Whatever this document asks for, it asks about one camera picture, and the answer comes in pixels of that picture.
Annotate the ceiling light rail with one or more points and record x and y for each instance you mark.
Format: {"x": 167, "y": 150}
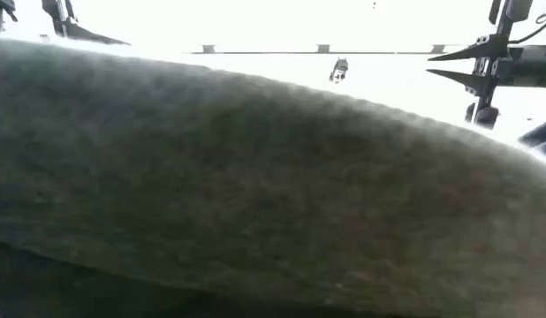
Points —
{"x": 322, "y": 48}

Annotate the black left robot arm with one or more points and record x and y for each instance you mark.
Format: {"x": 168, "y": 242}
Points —
{"x": 1, "y": 9}

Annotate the hanging ceiling device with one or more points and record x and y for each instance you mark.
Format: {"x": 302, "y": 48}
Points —
{"x": 339, "y": 70}

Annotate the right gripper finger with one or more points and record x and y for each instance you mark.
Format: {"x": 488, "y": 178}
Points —
{"x": 474, "y": 81}
{"x": 480, "y": 48}

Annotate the blue denim cap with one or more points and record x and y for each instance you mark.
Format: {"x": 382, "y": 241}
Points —
{"x": 540, "y": 132}

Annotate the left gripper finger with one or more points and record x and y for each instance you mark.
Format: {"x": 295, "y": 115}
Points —
{"x": 92, "y": 37}

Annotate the olive green cap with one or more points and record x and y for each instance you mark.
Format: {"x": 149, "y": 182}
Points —
{"x": 255, "y": 199}

